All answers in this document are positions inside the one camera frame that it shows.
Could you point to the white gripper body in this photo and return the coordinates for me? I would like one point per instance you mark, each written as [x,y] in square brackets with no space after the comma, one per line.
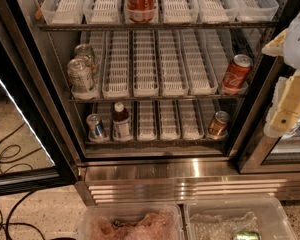
[298,47]

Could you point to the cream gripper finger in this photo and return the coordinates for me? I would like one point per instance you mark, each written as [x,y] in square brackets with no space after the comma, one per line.
[285,110]
[274,48]

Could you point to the orange soda can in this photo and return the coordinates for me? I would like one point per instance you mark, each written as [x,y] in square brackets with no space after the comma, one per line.
[218,124]

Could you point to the red cola can middle shelf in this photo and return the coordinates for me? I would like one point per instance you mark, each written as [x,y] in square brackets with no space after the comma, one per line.
[236,74]

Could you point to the right closed fridge door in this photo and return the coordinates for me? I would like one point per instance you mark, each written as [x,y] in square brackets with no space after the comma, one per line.
[275,145]

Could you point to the red cola bottle top shelf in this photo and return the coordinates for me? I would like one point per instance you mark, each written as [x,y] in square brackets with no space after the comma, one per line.
[140,11]

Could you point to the green can in bin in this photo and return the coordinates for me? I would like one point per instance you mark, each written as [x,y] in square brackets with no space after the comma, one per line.
[246,235]

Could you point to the steel fridge base grille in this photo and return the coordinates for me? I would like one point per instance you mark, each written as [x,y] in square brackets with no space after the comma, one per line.
[178,181]

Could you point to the rear silver green can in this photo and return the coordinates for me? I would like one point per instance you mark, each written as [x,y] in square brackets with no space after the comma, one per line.
[86,52]

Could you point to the silver green can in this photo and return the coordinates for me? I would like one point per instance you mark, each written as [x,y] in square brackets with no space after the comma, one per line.
[86,52]
[80,76]

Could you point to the blue silver can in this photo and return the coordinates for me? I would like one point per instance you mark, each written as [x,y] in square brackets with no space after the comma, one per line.
[96,128]

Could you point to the front silver green can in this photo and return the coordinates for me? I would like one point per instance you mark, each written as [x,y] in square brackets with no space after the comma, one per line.
[80,76]

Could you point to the open glass fridge door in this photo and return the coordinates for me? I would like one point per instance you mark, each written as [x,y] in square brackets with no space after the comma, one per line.
[37,144]

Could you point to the right clear plastic bin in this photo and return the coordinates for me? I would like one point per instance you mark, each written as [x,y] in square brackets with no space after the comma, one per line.
[219,217]

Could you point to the clear plastic bin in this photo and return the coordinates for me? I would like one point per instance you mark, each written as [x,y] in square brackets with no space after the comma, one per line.
[136,221]
[219,217]

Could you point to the brown bottle white cap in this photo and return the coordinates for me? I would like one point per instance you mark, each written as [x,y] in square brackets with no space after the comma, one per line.
[121,120]

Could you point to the left clear plastic bin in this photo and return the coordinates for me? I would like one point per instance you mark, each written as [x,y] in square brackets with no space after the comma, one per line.
[136,221]

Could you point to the bottom wire shelf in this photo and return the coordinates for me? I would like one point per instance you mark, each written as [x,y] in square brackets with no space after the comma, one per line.
[156,143]

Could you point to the wire shelf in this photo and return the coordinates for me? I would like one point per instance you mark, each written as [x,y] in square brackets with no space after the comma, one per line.
[152,26]
[157,98]
[156,143]

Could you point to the middle wire shelf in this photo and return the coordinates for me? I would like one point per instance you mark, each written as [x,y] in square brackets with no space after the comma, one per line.
[157,98]

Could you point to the top wire shelf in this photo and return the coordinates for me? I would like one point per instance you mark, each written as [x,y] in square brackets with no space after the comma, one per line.
[152,26]

